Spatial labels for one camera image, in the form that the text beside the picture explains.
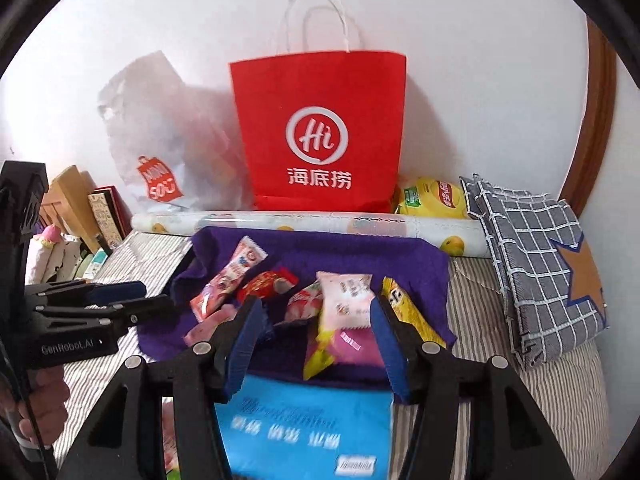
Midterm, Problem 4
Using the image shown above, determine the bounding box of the white printed bag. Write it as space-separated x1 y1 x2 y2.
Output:
25 237 83 286

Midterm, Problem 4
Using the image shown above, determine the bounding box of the wooden headboard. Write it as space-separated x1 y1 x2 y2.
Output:
39 165 101 256

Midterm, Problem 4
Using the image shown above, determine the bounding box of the green pink snack packet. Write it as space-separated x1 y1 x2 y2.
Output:
161 397 183 480

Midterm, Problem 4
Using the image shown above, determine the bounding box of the purple towel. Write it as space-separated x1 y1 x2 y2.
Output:
136 226 457 391

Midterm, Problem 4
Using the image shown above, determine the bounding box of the brown wooden door frame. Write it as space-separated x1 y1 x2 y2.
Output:
560 17 618 218

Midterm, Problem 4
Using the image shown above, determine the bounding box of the pink yellow chips bag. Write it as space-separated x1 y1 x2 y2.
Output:
302 327 388 382

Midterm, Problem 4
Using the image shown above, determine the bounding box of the yellow chip bag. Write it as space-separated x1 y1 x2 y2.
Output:
395 176 471 220

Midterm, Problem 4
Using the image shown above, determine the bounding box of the pink white printed snack packet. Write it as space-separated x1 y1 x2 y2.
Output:
272 280 323 328

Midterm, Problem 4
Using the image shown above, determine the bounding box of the long white red snack packet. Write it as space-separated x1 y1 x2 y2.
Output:
189 236 266 323

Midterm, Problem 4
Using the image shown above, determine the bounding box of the folded plaid cloth with star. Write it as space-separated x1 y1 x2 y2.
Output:
459 174 611 370

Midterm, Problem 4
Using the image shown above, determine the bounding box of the fruit print paper roll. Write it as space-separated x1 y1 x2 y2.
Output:
130 210 493 259

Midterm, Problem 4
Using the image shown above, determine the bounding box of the yellow snack packet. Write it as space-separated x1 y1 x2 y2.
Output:
381 276 447 350

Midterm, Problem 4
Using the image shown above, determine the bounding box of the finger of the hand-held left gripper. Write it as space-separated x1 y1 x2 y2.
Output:
32 294 179 333
25 280 148 308

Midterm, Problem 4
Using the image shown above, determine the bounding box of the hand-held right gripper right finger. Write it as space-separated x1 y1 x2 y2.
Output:
369 294 576 480

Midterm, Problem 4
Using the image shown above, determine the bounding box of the person's left hand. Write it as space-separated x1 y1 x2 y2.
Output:
5 364 71 448

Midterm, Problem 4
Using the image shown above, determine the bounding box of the translucent plastic bag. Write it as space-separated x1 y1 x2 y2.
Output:
96 50 256 213

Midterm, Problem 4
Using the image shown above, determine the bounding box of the striped mattress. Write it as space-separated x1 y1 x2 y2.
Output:
52 230 626 480

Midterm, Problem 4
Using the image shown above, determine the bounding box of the pale pink snack packet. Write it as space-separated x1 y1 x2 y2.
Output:
315 271 375 333

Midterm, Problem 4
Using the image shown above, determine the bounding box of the red paper bag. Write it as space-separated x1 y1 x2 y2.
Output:
229 0 407 213

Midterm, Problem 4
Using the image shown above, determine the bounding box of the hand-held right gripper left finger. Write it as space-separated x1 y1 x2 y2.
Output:
57 296 266 480

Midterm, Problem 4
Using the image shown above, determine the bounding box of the blue tissue pack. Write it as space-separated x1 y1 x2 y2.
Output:
214 372 396 480

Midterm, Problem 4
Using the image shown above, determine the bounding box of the dusty pink snack packet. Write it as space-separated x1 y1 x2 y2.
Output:
184 305 241 347

